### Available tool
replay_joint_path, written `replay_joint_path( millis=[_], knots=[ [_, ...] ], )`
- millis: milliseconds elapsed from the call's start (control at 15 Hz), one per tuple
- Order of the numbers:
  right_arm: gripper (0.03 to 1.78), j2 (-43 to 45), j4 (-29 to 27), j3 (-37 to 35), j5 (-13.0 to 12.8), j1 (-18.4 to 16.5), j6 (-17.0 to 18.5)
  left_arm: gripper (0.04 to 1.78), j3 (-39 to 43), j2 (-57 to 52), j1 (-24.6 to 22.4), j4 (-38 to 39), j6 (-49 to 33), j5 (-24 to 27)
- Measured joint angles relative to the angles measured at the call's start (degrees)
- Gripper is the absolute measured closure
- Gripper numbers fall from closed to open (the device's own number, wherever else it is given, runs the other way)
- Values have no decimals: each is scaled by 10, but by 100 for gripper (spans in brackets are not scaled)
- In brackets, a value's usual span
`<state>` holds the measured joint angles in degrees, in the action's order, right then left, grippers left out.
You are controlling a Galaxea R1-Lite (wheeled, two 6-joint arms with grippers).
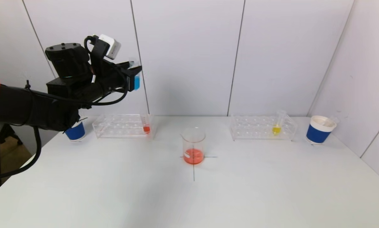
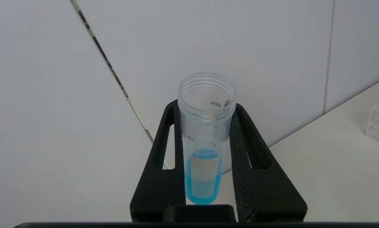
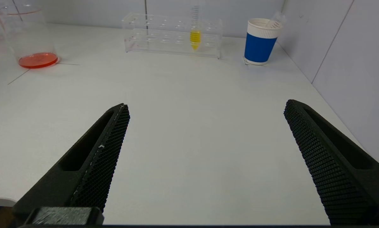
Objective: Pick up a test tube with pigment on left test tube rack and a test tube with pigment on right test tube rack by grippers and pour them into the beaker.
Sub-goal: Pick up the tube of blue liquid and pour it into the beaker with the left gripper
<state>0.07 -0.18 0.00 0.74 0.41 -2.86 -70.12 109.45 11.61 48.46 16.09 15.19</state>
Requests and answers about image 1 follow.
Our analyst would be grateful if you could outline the test tube with yellow pigment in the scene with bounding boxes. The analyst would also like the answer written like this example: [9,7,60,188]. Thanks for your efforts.
[272,110,286,136]

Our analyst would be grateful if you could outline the test tube with red pigment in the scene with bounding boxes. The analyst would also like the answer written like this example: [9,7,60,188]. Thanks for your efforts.
[323,116,338,128]

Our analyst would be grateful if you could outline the black looped camera cable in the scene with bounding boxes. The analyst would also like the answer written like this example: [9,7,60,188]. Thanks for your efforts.
[79,35,130,106]

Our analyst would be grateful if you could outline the clear acrylic test tube rack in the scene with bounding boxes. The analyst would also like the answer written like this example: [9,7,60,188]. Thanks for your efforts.
[229,116,297,142]
[93,114,156,140]

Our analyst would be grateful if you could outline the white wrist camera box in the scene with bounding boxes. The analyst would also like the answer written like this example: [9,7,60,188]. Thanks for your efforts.
[98,34,121,60]

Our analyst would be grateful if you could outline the blue white paper cup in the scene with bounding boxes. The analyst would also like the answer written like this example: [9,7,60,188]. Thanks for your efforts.
[305,116,337,145]
[64,122,86,142]

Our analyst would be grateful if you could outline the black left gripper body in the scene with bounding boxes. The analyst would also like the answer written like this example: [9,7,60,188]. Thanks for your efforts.
[97,61,135,92]

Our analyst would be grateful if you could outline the clear glass beaker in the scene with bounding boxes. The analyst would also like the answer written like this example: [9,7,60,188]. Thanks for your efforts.
[180,127,206,165]

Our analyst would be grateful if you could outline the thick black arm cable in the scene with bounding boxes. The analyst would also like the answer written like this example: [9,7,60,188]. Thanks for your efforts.
[0,127,42,182]

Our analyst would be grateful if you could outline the test tube with blue pigment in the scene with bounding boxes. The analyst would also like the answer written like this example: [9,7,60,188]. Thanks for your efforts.
[129,60,141,91]

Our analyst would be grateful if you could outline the test tube with orange pigment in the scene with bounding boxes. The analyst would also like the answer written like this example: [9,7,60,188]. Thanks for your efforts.
[142,115,151,135]

